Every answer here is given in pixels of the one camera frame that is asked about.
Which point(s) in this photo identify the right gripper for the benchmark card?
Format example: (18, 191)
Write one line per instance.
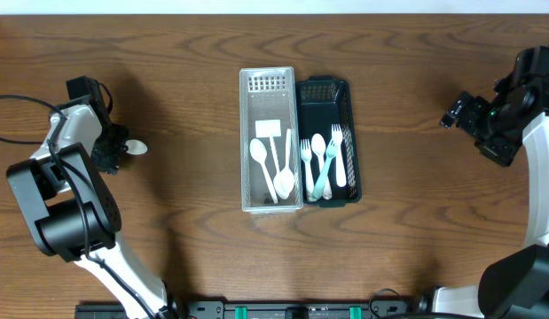
(474, 117)

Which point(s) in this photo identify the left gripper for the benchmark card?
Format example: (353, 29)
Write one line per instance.
(116, 148)

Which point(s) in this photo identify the white spoon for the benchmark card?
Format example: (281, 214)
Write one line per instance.
(135, 147)
(284, 180)
(275, 156)
(318, 147)

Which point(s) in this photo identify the white fork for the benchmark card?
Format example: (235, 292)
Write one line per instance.
(337, 136)
(306, 156)

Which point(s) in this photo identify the white spoon bowl up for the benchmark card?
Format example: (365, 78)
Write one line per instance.
(258, 153)

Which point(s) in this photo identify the pale green plastic fork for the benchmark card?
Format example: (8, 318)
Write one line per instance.
(330, 153)

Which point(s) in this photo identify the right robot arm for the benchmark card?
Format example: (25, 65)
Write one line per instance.
(516, 286)

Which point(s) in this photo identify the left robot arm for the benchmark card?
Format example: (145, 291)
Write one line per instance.
(69, 210)

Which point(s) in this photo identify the black plastic basket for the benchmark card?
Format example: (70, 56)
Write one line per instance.
(323, 101)

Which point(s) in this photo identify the white label in basket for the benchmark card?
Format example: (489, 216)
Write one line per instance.
(267, 128)

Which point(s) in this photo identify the clear plastic basket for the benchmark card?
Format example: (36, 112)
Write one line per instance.
(268, 93)

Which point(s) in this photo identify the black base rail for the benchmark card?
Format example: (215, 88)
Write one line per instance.
(378, 308)

